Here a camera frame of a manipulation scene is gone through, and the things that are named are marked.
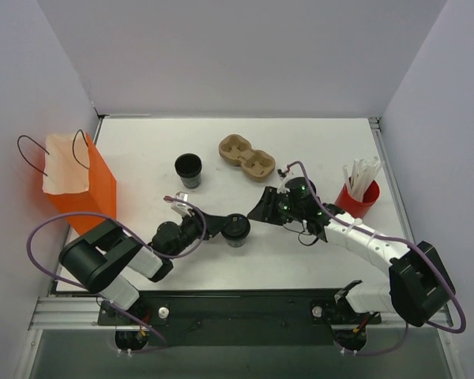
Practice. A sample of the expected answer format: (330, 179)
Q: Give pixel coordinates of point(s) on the black paper coffee cup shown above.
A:
(235, 241)

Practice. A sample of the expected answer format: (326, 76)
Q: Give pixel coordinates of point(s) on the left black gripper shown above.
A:
(201, 227)

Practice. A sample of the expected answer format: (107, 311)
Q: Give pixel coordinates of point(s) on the orange paper bag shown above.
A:
(75, 178)

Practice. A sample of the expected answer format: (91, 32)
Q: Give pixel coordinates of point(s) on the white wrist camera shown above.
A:
(285, 175)
(178, 203)

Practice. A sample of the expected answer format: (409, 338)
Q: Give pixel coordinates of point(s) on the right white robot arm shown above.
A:
(418, 285)

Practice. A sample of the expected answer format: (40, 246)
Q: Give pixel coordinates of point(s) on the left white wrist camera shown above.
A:
(178, 203)

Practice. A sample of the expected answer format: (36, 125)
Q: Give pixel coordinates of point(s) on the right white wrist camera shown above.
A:
(285, 175)

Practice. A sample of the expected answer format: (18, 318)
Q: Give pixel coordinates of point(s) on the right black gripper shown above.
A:
(272, 205)

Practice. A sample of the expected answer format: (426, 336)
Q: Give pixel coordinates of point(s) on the stack of black lids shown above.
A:
(309, 187)

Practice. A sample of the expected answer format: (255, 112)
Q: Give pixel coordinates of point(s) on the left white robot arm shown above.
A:
(97, 258)

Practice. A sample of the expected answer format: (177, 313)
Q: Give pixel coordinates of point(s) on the brown cardboard cup carrier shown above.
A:
(237, 151)

